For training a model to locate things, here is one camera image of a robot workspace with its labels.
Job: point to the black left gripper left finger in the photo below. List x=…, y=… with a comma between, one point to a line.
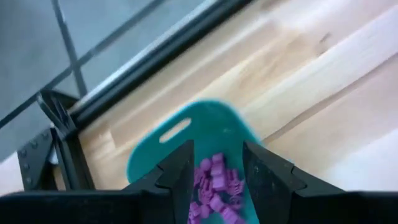
x=180, y=174

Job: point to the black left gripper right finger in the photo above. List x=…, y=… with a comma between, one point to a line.
x=267, y=180

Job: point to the purple plastic skeleton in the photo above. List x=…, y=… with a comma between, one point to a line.
x=234, y=186
x=218, y=174
x=203, y=180
x=220, y=208

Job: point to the teal plastic bin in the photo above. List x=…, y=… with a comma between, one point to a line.
x=211, y=130

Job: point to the black aluminium table frame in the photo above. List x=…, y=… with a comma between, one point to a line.
x=155, y=63

